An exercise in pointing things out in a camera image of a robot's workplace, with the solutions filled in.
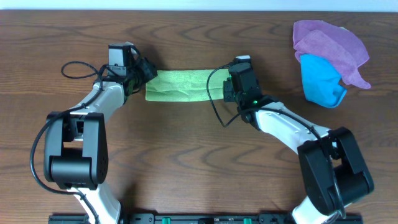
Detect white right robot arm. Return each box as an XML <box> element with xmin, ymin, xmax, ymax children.
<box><xmin>223</xmin><ymin>77</ymin><xmax>374</xmax><ymax>223</ymax></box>

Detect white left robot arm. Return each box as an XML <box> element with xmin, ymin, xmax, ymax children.
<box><xmin>43</xmin><ymin>58</ymin><xmax>157</xmax><ymax>223</ymax></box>

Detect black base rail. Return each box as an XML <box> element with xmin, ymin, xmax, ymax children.
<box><xmin>48</xmin><ymin>213</ymin><xmax>364</xmax><ymax>224</ymax></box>

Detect purple cloth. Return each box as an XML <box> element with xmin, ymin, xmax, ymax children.
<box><xmin>292</xmin><ymin>20</ymin><xmax>371</xmax><ymax>89</ymax></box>

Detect green cloth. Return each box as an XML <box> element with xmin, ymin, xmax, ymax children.
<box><xmin>146</xmin><ymin>69</ymin><xmax>229</xmax><ymax>102</ymax></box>

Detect black right camera cable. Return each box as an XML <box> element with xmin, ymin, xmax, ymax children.
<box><xmin>206</xmin><ymin>63</ymin><xmax>346</xmax><ymax>218</ymax></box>

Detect blue cloth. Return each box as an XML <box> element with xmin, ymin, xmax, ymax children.
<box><xmin>300</xmin><ymin>54</ymin><xmax>347</xmax><ymax>108</ymax></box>

